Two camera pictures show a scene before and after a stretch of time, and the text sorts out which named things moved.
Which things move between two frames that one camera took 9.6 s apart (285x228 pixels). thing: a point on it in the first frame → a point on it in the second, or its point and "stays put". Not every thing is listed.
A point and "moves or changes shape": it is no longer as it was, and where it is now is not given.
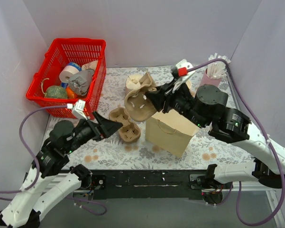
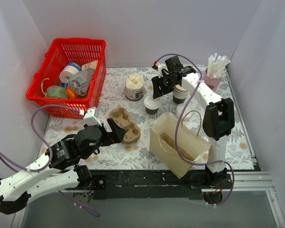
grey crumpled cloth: x=81 y=81 stays put
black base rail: x=125 y=185 stays put
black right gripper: x=167 y=99 → x=161 y=83
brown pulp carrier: x=137 y=106 → x=182 y=152
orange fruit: x=70 y=94 stays put
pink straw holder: x=206 y=80 stays put
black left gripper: x=96 y=129 → x=111 y=134
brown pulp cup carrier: x=130 y=131 stays put
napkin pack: x=133 y=81 stays put
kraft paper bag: x=171 y=130 moves or changes shape
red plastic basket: x=71 y=70 stays put
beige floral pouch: x=92 y=65 stays put
